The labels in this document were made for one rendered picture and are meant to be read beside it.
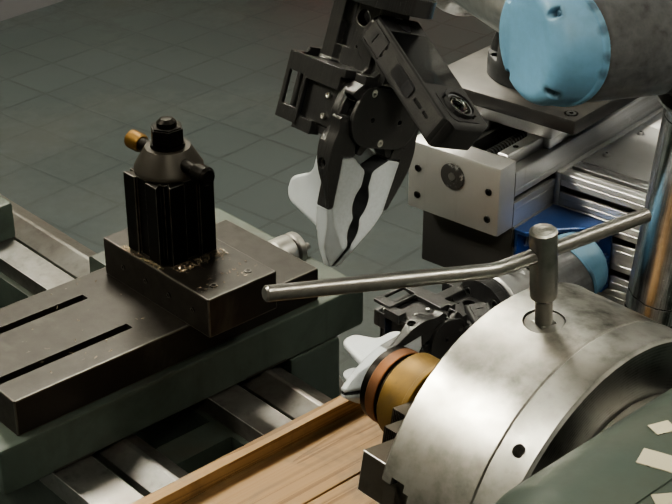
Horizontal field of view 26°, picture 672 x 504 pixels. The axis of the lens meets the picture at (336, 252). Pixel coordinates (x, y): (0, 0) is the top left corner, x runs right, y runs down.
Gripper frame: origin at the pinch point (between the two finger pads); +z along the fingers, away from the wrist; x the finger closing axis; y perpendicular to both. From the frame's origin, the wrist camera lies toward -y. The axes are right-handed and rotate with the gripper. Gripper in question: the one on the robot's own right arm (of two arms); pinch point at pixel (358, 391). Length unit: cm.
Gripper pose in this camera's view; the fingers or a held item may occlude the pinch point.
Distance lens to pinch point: 135.6
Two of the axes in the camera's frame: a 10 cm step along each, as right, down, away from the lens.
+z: -7.4, 3.2, -5.9
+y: -6.7, -3.5, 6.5
